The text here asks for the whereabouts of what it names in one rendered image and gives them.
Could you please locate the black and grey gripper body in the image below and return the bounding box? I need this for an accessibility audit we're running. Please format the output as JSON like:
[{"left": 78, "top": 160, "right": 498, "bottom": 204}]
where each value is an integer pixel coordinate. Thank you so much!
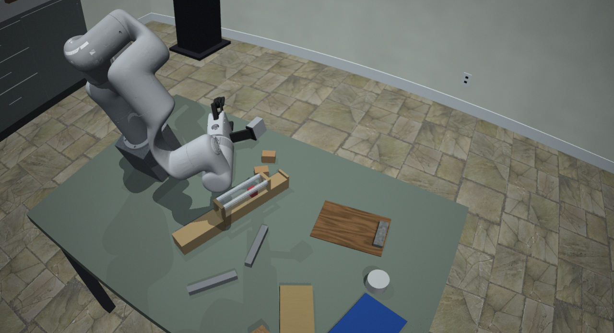
[{"left": 207, "top": 111, "right": 234, "bottom": 146}]

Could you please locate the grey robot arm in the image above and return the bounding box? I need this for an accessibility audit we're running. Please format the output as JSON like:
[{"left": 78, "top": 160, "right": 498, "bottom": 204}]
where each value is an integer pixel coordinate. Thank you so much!
[{"left": 64, "top": 9, "right": 234, "bottom": 193}]

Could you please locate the grey cylinder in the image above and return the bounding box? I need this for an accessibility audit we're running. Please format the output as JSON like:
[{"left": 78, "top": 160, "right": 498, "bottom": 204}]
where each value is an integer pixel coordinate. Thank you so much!
[{"left": 366, "top": 270, "right": 390, "bottom": 295}]

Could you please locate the blue flat slab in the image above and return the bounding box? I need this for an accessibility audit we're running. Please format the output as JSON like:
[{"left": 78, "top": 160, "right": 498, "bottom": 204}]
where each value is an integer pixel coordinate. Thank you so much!
[{"left": 328, "top": 293, "right": 407, "bottom": 333}]

